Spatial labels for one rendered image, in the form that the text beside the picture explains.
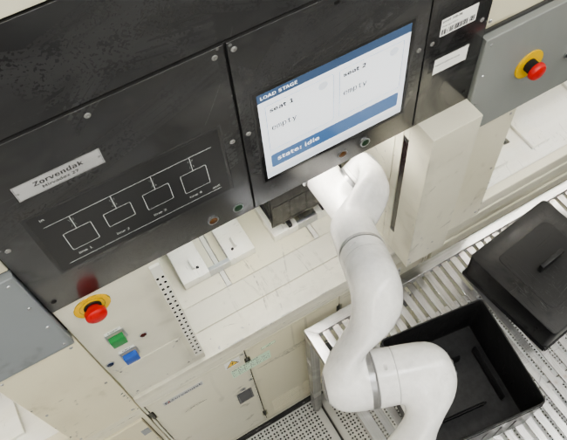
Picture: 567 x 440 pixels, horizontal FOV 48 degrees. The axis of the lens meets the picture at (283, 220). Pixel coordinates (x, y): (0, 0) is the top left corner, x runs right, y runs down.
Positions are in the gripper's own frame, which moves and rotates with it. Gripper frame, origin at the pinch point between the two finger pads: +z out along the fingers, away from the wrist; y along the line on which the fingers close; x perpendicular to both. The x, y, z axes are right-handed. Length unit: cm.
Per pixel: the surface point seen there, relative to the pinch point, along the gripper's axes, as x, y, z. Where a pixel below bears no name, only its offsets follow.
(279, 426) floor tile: -120, -28, -32
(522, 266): -34, 41, -50
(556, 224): -34, 57, -45
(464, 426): -43, 6, -74
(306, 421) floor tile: -120, -19, -35
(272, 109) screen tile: 44, -16, -30
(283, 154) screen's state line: 31.5, -15.0, -30.1
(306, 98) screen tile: 43, -10, -30
